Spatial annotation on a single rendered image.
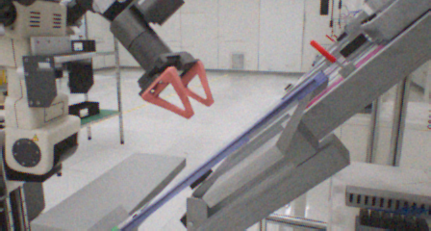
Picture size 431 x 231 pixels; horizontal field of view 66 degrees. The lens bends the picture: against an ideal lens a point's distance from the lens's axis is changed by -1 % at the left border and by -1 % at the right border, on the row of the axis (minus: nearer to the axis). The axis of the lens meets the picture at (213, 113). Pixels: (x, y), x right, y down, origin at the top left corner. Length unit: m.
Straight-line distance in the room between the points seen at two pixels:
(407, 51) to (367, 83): 0.08
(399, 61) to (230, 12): 9.34
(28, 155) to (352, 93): 1.01
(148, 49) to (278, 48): 9.08
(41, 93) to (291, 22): 8.71
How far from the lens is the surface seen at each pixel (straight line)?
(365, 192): 1.08
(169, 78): 0.50
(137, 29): 0.57
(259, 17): 9.71
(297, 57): 9.54
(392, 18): 0.70
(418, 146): 2.25
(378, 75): 0.66
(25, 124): 1.24
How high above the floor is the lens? 1.11
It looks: 13 degrees down
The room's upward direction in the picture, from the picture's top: straight up
